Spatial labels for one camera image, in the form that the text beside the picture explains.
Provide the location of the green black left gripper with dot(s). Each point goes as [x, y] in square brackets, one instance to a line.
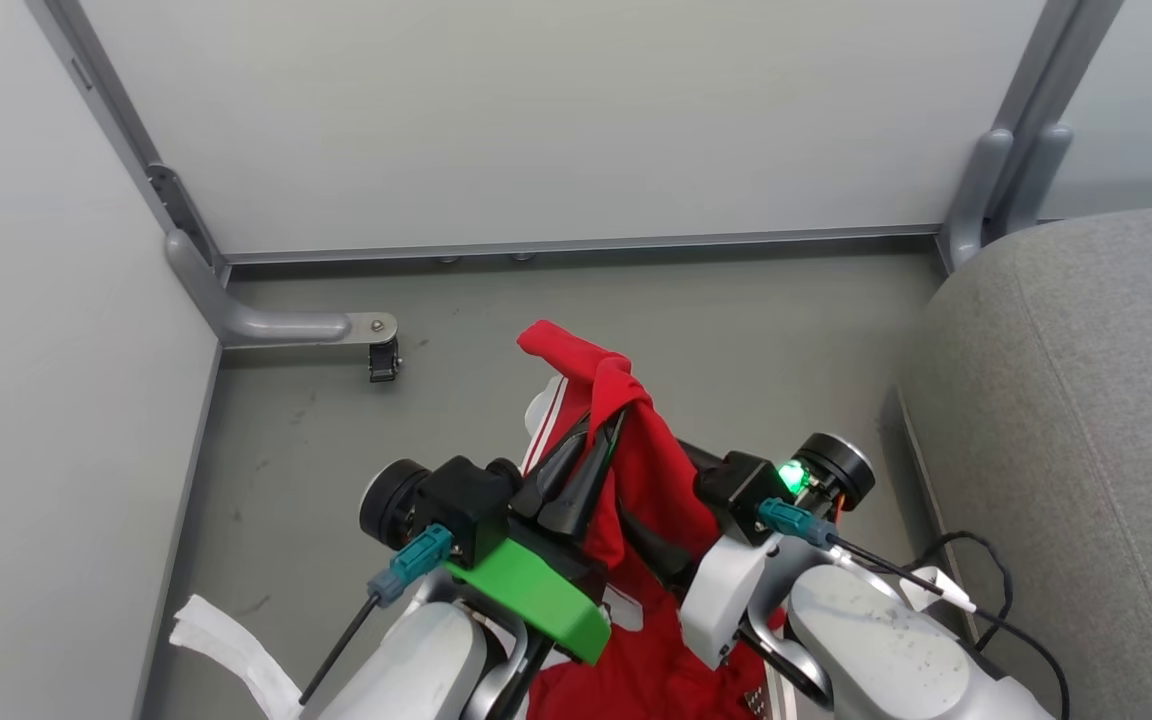
[541, 595]

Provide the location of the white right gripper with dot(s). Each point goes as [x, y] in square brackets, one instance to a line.
[721, 590]

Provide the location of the red white-striped garment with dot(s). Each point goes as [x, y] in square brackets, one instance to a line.
[651, 470]

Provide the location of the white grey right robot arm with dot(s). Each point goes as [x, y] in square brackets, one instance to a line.
[876, 650]

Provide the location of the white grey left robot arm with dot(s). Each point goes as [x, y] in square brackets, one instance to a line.
[426, 660]

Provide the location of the white perforated laundry basket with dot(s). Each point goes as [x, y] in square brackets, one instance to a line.
[758, 702]

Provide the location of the black round left wrist motor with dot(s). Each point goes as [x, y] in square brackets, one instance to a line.
[391, 503]

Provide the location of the black round wrist motor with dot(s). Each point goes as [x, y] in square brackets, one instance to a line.
[841, 462]
[391, 503]

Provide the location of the black round right wrist motor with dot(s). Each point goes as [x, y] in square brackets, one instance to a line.
[841, 462]

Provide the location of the small black caster wheel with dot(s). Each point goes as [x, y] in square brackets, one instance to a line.
[383, 362]

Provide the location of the grey metal partition foot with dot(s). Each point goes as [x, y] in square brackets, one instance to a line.
[266, 322]

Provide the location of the white crumpled cloth strip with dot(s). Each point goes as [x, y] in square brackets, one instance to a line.
[236, 650]

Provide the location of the grey fabric sofa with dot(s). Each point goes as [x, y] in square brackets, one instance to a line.
[1086, 450]

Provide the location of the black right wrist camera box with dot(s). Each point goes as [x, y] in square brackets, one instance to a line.
[741, 490]

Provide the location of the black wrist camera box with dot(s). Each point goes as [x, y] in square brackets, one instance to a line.
[741, 490]
[466, 500]

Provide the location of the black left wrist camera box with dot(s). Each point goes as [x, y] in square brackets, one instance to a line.
[466, 500]

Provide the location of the grey metal partition rail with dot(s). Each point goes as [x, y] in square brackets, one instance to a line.
[576, 245]

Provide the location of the grey metal double partition post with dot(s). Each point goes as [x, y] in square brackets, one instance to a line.
[1001, 170]

